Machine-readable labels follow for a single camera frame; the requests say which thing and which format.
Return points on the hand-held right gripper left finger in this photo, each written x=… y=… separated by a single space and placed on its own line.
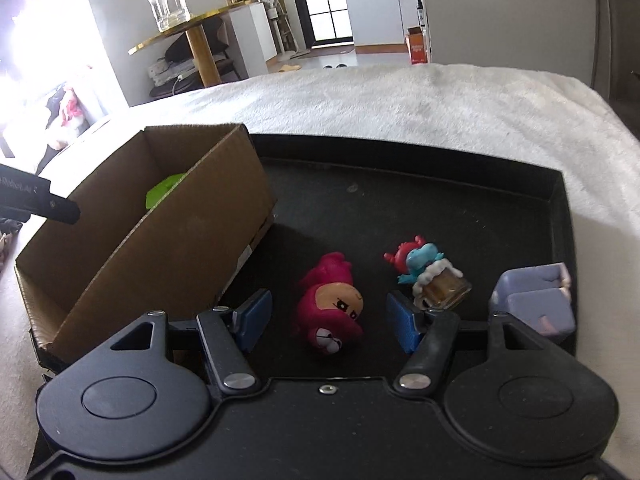
x=255 y=317

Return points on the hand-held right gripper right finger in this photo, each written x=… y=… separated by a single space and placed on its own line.
x=405 y=322

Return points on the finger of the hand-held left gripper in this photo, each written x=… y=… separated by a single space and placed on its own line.
x=57 y=207

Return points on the blue red figurine with jar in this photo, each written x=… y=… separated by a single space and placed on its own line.
x=435 y=280

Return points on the pink hooded figurine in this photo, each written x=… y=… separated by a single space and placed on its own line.
x=325 y=305

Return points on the brown cardboard box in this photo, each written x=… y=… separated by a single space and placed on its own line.
x=150 y=260

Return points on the green hexagonal box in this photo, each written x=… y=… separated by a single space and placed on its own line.
x=162 y=190

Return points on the black shallow tray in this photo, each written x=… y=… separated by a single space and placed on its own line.
x=400 y=200

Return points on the purple cube toy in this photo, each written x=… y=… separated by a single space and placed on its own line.
x=530 y=305

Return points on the floral printed cloth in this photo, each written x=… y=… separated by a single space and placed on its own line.
x=70 y=115

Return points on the clear glass jar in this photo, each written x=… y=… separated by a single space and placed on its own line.
x=167 y=5

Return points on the round gold-rimmed table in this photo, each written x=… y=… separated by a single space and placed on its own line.
x=200 y=19

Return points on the yellow slipper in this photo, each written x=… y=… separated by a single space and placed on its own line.
x=290 y=67

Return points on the orange carton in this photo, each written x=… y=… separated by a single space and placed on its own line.
x=417 y=47

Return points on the white standing fan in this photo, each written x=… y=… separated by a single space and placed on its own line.
x=275 y=15

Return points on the black spray bottle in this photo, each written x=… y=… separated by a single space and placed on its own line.
x=420 y=10

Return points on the white kitchen cabinet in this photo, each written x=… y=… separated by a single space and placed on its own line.
x=380 y=10

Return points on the black-framed glass door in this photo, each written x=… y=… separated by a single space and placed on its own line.
x=320 y=0

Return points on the dark grey panel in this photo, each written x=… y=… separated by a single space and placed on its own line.
x=617 y=35

